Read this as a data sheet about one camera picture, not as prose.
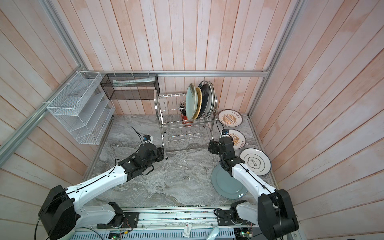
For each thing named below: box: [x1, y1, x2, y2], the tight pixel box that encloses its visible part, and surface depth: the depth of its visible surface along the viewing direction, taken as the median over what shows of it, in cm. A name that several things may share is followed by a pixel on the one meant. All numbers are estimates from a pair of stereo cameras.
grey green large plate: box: [211, 163, 248, 200], surface depth 84 cm
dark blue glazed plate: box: [198, 81, 210, 119], surface depth 74 cm
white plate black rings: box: [239, 147, 272, 176], surface depth 97 cm
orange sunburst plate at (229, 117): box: [218, 109, 243, 127], surface depth 121 cm
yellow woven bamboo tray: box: [193, 87, 203, 120], surface depth 74 cm
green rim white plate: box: [203, 81, 214, 119], surface depth 73 cm
